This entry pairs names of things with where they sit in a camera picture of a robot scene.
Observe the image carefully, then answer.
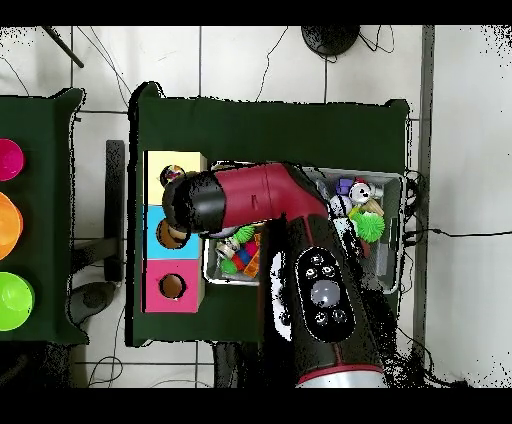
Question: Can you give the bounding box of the polka dot cloth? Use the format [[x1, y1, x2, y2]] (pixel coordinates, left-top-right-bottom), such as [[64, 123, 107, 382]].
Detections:
[[159, 164, 187, 187]]

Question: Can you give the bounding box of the wooden three-hole box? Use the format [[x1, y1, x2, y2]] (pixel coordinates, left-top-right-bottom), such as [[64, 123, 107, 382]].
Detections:
[[141, 149, 208, 314]]

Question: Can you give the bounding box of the silver mesh bin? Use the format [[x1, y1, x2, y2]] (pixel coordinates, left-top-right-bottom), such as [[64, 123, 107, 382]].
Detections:
[[203, 160, 405, 295]]

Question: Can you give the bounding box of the green spiky ball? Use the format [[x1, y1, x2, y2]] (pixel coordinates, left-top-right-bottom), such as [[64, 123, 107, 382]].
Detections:
[[231, 224, 257, 244], [351, 211, 386, 244]]

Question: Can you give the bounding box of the orange building block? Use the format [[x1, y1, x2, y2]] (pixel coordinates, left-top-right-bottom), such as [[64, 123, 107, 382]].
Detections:
[[243, 247, 262, 279]]

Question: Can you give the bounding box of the dark green table cloth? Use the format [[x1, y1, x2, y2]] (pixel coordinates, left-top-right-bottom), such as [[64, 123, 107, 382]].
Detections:
[[125, 81, 410, 355]]

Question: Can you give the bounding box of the white baseball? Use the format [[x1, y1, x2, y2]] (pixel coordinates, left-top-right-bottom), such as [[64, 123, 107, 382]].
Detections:
[[329, 195, 354, 217]]

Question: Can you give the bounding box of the silver red soda can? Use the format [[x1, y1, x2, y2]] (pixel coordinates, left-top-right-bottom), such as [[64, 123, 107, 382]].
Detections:
[[348, 177, 384, 204]]

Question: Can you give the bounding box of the black upright panel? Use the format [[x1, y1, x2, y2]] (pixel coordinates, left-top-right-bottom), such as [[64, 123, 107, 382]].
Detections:
[[104, 139, 126, 283]]

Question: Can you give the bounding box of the grey stand foot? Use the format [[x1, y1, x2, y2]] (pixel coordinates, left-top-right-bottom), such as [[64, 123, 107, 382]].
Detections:
[[66, 279, 119, 326]]

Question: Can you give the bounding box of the black round stand base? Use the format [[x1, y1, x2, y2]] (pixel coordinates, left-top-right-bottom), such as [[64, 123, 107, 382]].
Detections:
[[300, 25, 361, 57]]

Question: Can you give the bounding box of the dark green side-table cloth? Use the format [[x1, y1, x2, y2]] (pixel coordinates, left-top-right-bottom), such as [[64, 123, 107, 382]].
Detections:
[[0, 87, 89, 345]]

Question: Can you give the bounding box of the orange bowl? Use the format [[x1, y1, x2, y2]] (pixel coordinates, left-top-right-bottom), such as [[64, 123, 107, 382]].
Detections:
[[0, 191, 24, 261]]

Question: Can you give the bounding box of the pink bowl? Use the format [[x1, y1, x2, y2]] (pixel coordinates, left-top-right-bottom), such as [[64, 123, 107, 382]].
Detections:
[[0, 138, 26, 182]]

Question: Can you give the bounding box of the black rod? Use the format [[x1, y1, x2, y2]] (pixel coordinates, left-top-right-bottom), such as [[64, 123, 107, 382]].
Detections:
[[40, 25, 86, 69]]

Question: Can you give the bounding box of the green bowl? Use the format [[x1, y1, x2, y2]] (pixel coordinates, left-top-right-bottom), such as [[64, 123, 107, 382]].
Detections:
[[0, 271, 36, 332]]

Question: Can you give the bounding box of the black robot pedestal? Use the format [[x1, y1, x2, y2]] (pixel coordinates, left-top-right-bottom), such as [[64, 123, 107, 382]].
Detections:
[[211, 341, 261, 388]]

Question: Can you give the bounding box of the black power cable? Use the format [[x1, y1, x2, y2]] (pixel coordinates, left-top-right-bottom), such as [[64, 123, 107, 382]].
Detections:
[[403, 226, 512, 240]]

